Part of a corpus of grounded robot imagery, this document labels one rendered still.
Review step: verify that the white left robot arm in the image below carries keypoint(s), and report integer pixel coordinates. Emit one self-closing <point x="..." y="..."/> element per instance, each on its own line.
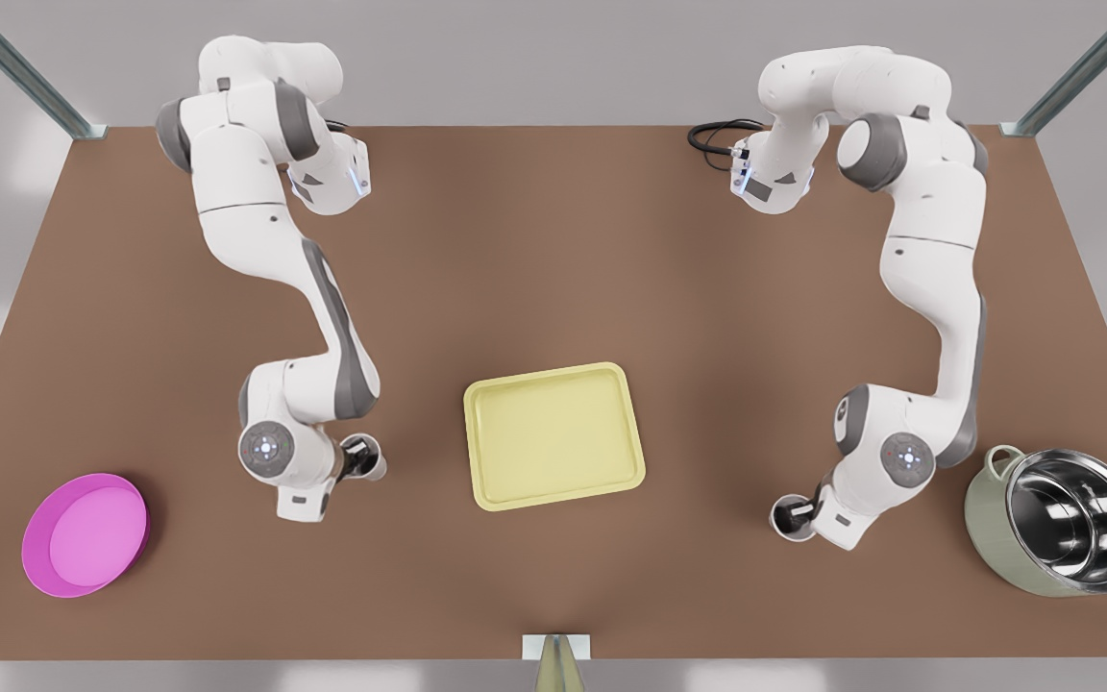
<point x="933" y="269"/>

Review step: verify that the pink round bowl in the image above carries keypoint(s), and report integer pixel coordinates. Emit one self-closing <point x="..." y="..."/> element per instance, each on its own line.
<point x="85" y="535"/>

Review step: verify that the green steel-lined pot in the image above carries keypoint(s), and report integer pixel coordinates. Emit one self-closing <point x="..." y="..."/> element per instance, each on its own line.
<point x="1063" y="524"/>

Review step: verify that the silver frame post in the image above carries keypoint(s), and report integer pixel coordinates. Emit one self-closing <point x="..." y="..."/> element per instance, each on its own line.
<point x="15" y="69"/>
<point x="1082" y="69"/>
<point x="556" y="663"/>

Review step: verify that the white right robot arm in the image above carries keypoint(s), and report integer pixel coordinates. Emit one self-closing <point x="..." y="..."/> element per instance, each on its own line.
<point x="238" y="207"/>

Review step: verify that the yellow rectangular tray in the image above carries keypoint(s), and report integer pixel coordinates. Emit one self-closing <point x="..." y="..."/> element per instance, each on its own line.
<point x="553" y="435"/>

